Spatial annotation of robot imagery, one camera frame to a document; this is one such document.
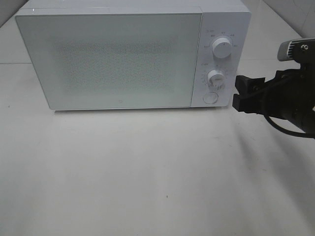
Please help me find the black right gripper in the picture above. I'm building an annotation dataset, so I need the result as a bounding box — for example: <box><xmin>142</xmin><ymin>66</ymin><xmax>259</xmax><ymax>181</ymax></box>
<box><xmin>232</xmin><ymin>66</ymin><xmax>315</xmax><ymax>128</ymax></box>

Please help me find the white timer knob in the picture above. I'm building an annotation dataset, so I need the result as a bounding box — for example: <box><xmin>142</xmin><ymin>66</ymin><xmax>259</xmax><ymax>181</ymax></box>
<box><xmin>207</xmin><ymin>69</ymin><xmax>225</xmax><ymax>87</ymax></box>

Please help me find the round white door button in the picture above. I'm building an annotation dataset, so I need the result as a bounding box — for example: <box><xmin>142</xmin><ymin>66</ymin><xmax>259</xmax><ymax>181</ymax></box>
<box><xmin>203</xmin><ymin>92</ymin><xmax>219</xmax><ymax>104</ymax></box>

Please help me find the white microwave door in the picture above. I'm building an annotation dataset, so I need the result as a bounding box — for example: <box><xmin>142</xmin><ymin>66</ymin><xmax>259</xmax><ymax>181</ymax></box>
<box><xmin>16</xmin><ymin>14</ymin><xmax>201</xmax><ymax>110</ymax></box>

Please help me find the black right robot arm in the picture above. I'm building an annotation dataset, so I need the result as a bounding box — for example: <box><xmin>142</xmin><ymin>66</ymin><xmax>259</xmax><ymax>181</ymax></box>
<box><xmin>232</xmin><ymin>67</ymin><xmax>315</xmax><ymax>139</ymax></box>

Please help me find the white microwave oven body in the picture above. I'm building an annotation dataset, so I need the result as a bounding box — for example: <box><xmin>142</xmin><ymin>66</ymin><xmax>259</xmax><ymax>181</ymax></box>
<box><xmin>15</xmin><ymin>0</ymin><xmax>251</xmax><ymax>110</ymax></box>

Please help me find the upper white power knob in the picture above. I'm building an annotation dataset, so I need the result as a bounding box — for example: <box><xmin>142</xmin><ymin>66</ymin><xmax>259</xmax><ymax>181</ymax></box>
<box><xmin>212</xmin><ymin>36</ymin><xmax>232</xmax><ymax>59</ymax></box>

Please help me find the black camera cable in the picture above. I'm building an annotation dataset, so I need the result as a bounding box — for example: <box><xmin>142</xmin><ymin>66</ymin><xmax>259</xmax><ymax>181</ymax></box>
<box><xmin>262</xmin><ymin>93</ymin><xmax>315</xmax><ymax>138</ymax></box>

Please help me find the wrist camera with silver heatsink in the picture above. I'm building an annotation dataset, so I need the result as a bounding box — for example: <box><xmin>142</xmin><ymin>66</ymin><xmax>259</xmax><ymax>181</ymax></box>
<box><xmin>277</xmin><ymin>37</ymin><xmax>315</xmax><ymax>64</ymax></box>

